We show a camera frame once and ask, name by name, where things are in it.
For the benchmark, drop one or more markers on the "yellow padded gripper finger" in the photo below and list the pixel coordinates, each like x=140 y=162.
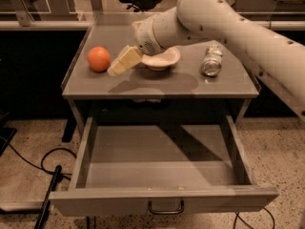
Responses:
x=129 y=57

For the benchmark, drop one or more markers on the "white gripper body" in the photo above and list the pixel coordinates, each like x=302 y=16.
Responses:
x=145 y=38

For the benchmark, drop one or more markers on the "orange fruit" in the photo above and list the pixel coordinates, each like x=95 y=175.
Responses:
x=99 y=59

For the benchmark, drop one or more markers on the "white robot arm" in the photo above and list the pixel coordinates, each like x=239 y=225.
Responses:
x=276 y=60

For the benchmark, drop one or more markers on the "open grey top drawer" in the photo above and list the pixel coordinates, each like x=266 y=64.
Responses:
x=120 y=168

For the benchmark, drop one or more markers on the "white paper bowl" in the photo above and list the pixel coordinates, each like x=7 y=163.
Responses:
x=162 y=61

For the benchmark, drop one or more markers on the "silver soda can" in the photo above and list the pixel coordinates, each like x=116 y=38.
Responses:
x=212 y=61

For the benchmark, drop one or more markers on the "grey cabinet table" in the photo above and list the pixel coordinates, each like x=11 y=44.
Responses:
x=183 y=80

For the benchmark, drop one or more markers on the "black pole on floor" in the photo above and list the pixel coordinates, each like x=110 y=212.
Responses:
x=44 y=210

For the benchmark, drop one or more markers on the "white horizontal rail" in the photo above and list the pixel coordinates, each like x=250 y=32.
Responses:
x=84 y=25

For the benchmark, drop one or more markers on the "black drawer handle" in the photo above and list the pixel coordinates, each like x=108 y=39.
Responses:
x=166 y=207

